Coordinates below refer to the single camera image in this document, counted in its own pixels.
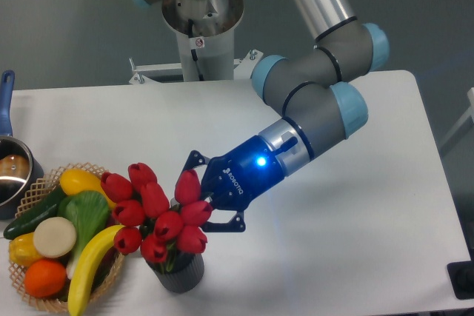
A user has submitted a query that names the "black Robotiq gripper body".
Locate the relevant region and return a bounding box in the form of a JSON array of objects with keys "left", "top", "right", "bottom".
[{"left": 201, "top": 135, "right": 289, "bottom": 211}]

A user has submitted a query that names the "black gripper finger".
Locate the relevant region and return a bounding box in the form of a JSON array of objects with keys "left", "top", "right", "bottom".
[
  {"left": 201, "top": 210, "right": 246, "bottom": 233},
  {"left": 178, "top": 150, "right": 210, "bottom": 183}
]

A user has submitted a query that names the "red tulip bouquet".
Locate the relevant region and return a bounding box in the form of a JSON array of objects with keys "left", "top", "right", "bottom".
[{"left": 101, "top": 163, "right": 213, "bottom": 274}]

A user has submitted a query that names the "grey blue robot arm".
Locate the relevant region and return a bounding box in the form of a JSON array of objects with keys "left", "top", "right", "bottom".
[{"left": 133, "top": 0, "right": 390, "bottom": 232}]

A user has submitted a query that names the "dark grey ribbed vase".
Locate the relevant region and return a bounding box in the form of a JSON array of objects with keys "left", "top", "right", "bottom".
[{"left": 147, "top": 253, "right": 204, "bottom": 294}]

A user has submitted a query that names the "green bok choy toy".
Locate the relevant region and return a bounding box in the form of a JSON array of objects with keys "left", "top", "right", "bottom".
[{"left": 58, "top": 190, "right": 110, "bottom": 280}]

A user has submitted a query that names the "yellow squash toy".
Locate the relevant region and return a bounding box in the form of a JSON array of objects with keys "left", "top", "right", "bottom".
[{"left": 59, "top": 168, "right": 116, "bottom": 209}]

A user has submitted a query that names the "woven wicker basket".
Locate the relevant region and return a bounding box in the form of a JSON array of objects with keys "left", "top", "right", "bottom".
[{"left": 8, "top": 162, "right": 124, "bottom": 315}]

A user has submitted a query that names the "yellow plastic banana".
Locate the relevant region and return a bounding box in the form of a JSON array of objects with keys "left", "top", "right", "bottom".
[{"left": 67, "top": 225, "right": 124, "bottom": 316}]

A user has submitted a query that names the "dark green cucumber toy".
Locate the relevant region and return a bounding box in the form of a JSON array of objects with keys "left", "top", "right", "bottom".
[{"left": 3, "top": 186, "right": 67, "bottom": 240}]

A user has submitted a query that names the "beige round disc toy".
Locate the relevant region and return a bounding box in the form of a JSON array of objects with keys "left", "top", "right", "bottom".
[{"left": 33, "top": 217, "right": 77, "bottom": 258}]

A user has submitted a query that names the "orange plastic fruit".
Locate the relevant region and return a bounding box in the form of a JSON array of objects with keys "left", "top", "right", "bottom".
[{"left": 24, "top": 259, "right": 67, "bottom": 298}]

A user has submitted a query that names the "yellow bell pepper toy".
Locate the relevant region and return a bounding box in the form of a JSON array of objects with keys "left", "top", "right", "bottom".
[{"left": 9, "top": 232, "right": 44, "bottom": 267}]

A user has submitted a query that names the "black device at table edge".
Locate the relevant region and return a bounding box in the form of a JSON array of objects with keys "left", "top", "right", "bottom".
[{"left": 447, "top": 260, "right": 473, "bottom": 300}]

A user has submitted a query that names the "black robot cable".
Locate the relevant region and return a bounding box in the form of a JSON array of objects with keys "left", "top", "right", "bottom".
[{"left": 187, "top": 19, "right": 205, "bottom": 81}]

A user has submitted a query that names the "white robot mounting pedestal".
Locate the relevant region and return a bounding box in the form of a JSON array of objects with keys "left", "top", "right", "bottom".
[{"left": 129, "top": 0, "right": 264, "bottom": 84}]

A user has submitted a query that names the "blue handled saucepan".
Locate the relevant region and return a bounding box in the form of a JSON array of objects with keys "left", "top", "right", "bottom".
[{"left": 1, "top": 70, "right": 44, "bottom": 221}]

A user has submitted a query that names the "white frame at right edge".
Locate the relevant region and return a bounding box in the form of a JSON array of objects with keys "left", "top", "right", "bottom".
[{"left": 438, "top": 87, "right": 473, "bottom": 157}]

